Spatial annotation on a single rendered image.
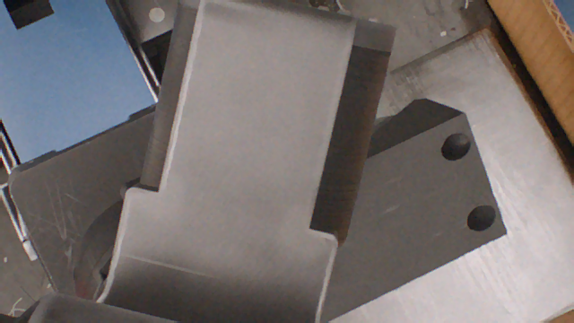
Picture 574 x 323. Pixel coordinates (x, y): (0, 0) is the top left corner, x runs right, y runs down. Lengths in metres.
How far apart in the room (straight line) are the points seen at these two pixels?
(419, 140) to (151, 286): 0.12
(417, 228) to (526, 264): 0.27
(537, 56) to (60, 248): 0.34
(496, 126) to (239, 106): 0.39
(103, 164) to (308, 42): 0.14
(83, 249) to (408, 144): 0.11
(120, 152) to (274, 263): 0.13
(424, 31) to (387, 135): 0.32
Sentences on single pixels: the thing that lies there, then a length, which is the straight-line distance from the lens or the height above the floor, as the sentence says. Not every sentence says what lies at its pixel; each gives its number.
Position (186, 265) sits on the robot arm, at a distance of 0.27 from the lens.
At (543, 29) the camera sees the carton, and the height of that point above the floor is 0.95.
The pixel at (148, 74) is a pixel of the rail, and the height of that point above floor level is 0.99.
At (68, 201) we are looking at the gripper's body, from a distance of 0.39.
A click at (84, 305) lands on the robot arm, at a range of 0.24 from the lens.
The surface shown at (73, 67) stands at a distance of 0.57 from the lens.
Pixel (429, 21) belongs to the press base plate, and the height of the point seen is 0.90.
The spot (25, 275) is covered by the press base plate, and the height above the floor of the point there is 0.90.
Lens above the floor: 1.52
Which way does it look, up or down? 75 degrees down
